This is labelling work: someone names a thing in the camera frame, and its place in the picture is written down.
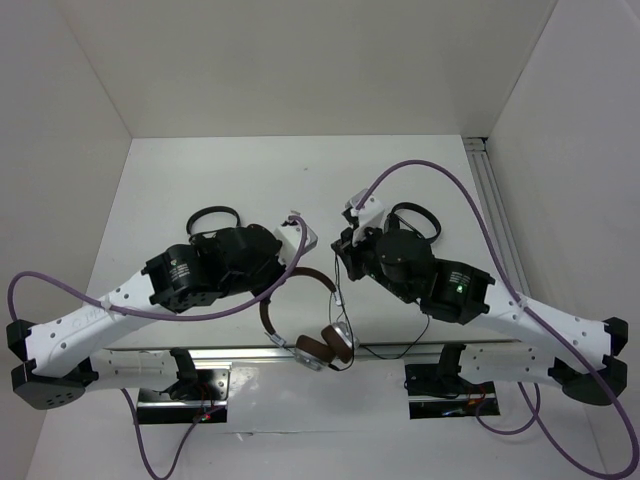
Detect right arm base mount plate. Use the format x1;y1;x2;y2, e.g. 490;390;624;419
404;364;500;420

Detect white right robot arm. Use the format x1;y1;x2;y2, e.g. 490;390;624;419
331;228;628;406

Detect small black headphones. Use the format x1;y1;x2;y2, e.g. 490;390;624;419
185;205;242;239

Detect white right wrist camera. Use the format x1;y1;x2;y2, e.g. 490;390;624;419
343;189;385;246

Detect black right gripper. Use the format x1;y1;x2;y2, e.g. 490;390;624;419
330;218;414;303

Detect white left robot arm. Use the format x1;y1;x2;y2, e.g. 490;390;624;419
6;224;295;410

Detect aluminium side rail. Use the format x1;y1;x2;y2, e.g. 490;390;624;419
463;137;531;296

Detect brown silver headphones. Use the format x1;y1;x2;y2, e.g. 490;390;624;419
259;297;359;372

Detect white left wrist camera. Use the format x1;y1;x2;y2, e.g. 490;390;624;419
272;218;318;267

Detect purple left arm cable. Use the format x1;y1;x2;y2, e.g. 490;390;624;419
7;214;309;480

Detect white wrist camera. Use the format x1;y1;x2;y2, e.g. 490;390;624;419
272;218;318;267
343;189;385;246

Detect large black wrapped headphones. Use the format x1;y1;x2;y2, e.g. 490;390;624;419
384;201;442;244

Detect aluminium table rail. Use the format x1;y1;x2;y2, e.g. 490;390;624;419
94;342;526;371

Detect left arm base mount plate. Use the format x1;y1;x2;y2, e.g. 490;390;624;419
135;363;231;425

